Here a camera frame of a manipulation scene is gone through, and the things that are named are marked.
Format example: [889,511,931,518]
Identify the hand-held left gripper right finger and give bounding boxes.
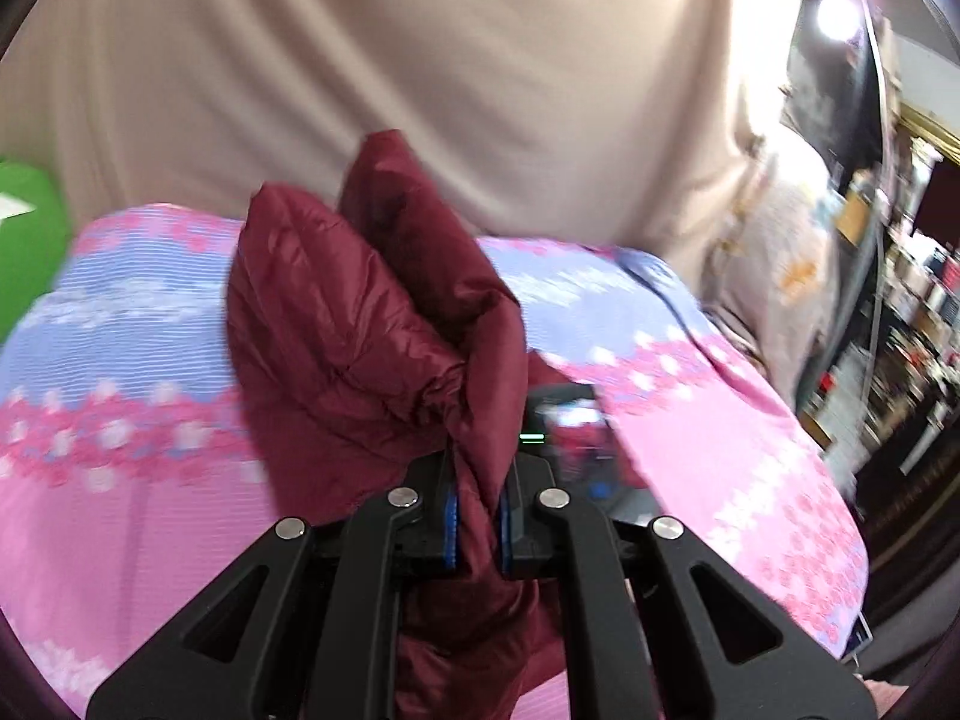
[499,456,877,720]

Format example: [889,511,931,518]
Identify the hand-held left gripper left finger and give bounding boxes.
[85,450,460,720]

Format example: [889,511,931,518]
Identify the maroon puffer jacket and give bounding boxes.
[225,129,571,720]

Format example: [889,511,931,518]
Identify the hanging beige printed garment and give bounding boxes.
[701,124,845,410]

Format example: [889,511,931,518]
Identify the pink and blue floral blanket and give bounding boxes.
[0,202,871,720]

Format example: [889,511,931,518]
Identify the cluttered storage shelves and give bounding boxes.
[799,109,960,481]

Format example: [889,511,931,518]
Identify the beige backdrop cloth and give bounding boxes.
[0,0,796,301]

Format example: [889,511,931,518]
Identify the bright studio lamp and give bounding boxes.
[810,0,867,42]

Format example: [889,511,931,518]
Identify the green panel with white mark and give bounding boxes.
[0,157,76,342]

